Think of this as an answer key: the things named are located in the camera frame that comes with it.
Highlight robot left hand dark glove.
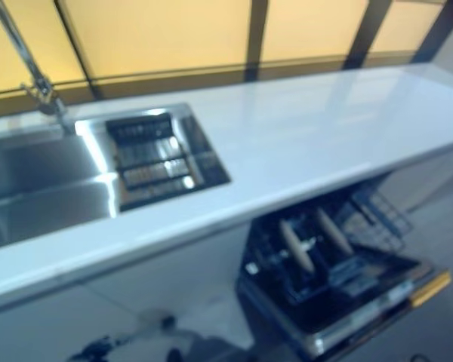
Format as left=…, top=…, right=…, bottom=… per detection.
left=69, top=335, right=122, bottom=362

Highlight cream ceramic plate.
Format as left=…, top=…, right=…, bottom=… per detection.
left=316, top=207, right=355, bottom=256
left=279, top=219, right=315, bottom=273

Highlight built-in dishwasher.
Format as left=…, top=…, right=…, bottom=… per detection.
left=235, top=180, right=453, bottom=362

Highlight open dishwasher door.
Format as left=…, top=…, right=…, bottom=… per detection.
left=236, top=251, right=453, bottom=360

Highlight white base cabinet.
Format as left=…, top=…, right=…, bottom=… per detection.
left=0, top=220, right=254, bottom=362

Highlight stainless steel sink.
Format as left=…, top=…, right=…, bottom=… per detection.
left=0, top=102, right=234, bottom=253

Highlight black sink drying rack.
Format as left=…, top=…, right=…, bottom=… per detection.
left=104, top=111, right=205, bottom=213

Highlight chrome kitchen faucet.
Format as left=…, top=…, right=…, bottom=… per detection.
left=0, top=0, right=77, bottom=137

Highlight grey wire dishwasher basket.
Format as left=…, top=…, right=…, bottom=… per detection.
left=341, top=187, right=415, bottom=253

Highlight yellow window with dark frame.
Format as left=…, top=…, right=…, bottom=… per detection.
left=0, top=0, right=453, bottom=100

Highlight yellow dishwasher door handle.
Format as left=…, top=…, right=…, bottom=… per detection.
left=410, top=270, right=453, bottom=308

